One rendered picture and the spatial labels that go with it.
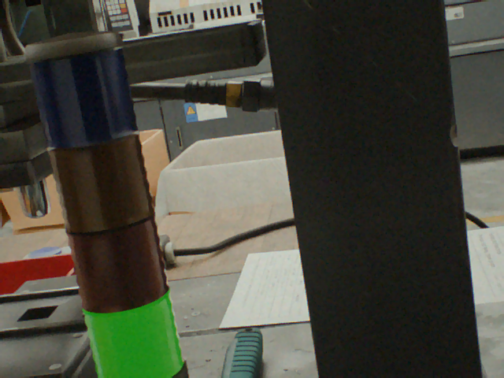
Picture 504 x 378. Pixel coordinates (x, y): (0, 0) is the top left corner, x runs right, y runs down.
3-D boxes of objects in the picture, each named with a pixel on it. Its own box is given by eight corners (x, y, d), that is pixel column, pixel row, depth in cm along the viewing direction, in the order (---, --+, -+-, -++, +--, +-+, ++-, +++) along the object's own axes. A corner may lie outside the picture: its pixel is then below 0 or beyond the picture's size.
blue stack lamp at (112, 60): (63, 134, 36) (46, 57, 35) (148, 122, 36) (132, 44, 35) (31, 152, 32) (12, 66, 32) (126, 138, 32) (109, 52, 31)
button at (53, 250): (38, 261, 104) (35, 246, 104) (68, 257, 104) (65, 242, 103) (26, 272, 100) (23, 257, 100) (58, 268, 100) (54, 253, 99)
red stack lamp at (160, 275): (95, 284, 38) (80, 214, 37) (176, 274, 37) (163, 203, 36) (69, 317, 34) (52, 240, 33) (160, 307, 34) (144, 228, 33)
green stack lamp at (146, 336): (110, 355, 39) (96, 287, 38) (190, 346, 38) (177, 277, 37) (87, 395, 35) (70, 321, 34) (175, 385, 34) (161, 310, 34)
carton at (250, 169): (211, 249, 363) (190, 138, 351) (346, 235, 351) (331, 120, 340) (169, 311, 297) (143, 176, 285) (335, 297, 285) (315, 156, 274)
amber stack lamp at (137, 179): (79, 211, 37) (64, 138, 36) (163, 200, 36) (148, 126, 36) (51, 237, 33) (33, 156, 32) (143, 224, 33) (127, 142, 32)
